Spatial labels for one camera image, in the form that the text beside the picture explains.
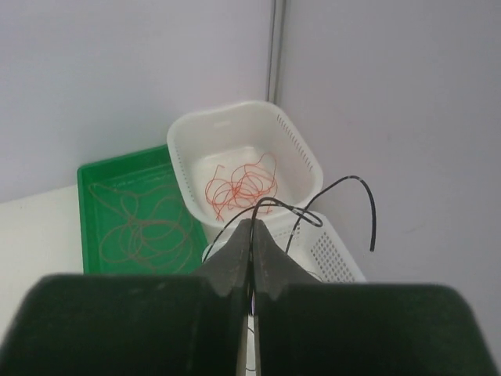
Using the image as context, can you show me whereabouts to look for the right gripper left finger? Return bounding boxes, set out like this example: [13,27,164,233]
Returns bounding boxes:
[1,220,251,375]

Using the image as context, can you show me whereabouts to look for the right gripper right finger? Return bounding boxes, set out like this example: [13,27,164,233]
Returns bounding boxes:
[252,222,498,375]

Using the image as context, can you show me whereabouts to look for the red wire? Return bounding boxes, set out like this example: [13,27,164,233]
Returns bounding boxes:
[88,180,195,275]

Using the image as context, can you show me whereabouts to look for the thin black wire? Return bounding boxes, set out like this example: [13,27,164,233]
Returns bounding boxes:
[207,175,377,314]

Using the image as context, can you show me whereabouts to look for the orange wires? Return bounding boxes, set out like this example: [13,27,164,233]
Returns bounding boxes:
[204,153,279,221]

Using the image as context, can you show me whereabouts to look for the white perforated basket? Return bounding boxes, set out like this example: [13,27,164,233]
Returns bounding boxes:
[201,211,367,283]

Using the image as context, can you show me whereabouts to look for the green plastic tray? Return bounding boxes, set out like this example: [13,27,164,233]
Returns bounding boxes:
[77,146,207,274]

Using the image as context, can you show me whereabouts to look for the white plastic tub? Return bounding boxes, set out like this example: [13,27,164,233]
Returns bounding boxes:
[167,101,323,242]

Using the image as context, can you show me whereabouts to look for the right aluminium corner post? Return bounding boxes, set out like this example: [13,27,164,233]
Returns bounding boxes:
[266,0,287,104]

